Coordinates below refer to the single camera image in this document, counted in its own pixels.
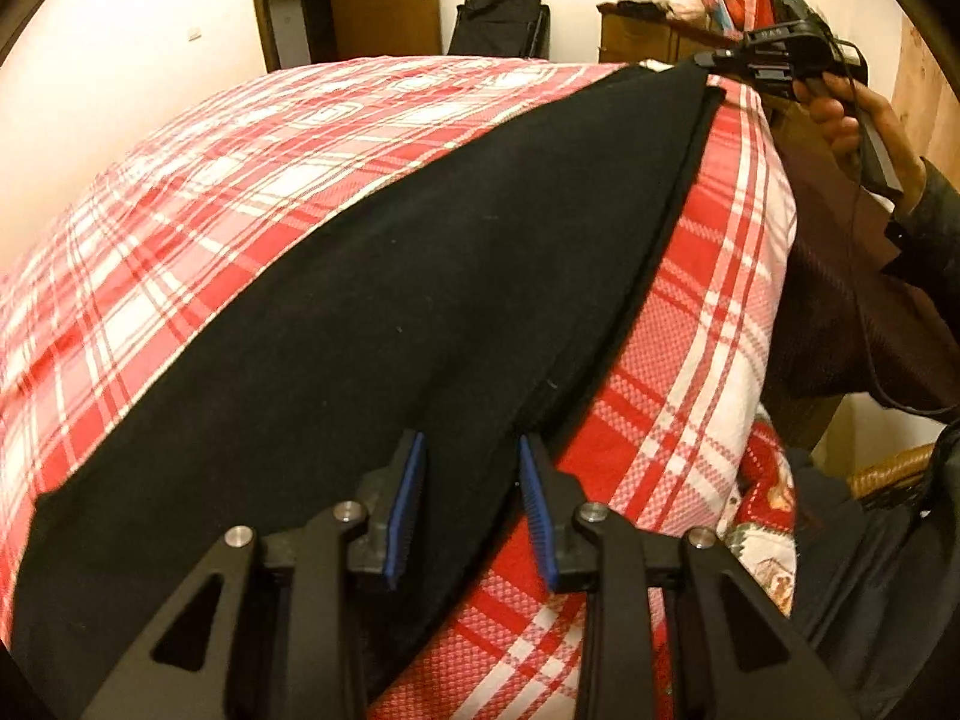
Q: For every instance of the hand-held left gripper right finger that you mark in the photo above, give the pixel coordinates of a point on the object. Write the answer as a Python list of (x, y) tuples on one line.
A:
[(537, 511)]

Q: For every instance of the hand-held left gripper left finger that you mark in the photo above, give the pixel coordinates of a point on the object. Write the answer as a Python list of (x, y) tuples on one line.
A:
[(405, 504)]

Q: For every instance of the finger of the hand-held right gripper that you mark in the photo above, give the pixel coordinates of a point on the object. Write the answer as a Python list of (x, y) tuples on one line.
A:
[(739, 61)]

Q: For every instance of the black pants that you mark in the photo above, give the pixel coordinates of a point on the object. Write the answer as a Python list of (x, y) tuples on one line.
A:
[(375, 277)]

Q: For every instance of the person's right forearm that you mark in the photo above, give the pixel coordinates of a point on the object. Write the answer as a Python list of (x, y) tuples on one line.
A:
[(937, 225)]

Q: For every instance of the person's right hand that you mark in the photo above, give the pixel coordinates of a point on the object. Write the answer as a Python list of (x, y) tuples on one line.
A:
[(832, 120)]

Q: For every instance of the pile of colourful household goods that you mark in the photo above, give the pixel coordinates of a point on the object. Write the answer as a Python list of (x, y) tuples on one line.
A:
[(705, 0)]

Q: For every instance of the brown wooden dresser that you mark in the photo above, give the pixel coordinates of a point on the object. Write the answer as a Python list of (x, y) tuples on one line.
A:
[(637, 37)]

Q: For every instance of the light wooden cabinet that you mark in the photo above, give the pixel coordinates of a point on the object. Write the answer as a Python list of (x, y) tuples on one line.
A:
[(922, 82)]

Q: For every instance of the red printed blanket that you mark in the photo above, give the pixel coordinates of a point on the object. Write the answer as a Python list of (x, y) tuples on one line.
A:
[(765, 480)]

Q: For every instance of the black suitcase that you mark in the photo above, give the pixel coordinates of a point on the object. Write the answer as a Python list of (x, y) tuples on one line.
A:
[(499, 22)]

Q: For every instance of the dark brown cloth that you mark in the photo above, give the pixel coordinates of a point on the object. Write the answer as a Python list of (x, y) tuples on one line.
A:
[(825, 315)]

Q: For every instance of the person's dark clothing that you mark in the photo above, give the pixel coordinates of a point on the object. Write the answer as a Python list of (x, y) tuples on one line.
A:
[(877, 577)]

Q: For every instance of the wicker basket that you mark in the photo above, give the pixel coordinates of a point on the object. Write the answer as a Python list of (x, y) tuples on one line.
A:
[(892, 472)]

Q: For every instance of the brown wooden door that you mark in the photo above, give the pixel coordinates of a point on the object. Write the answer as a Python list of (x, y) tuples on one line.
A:
[(382, 0)]

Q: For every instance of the red plaid blanket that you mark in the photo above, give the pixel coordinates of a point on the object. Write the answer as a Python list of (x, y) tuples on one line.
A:
[(187, 187)]

